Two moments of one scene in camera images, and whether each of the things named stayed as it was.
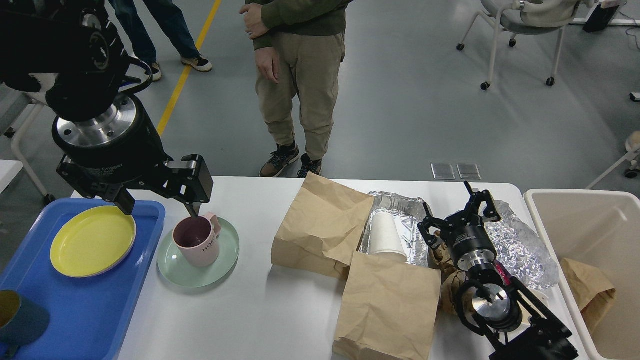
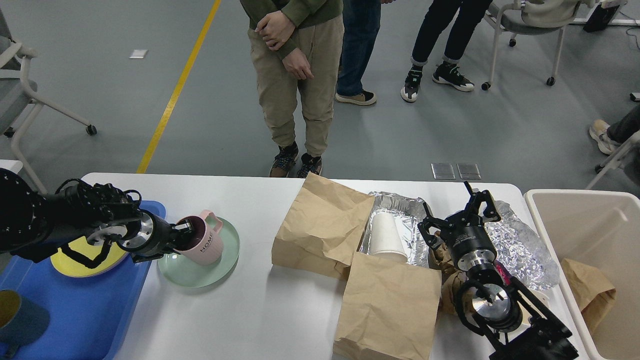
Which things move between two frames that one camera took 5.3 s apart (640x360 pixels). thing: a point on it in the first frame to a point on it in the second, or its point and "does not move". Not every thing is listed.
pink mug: (198, 238) does not move
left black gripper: (124, 149) to (147, 237)
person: (167, 17) to (361, 26)
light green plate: (173, 267) does not move
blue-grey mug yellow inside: (21, 321) does not move
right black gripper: (465, 233) does not move
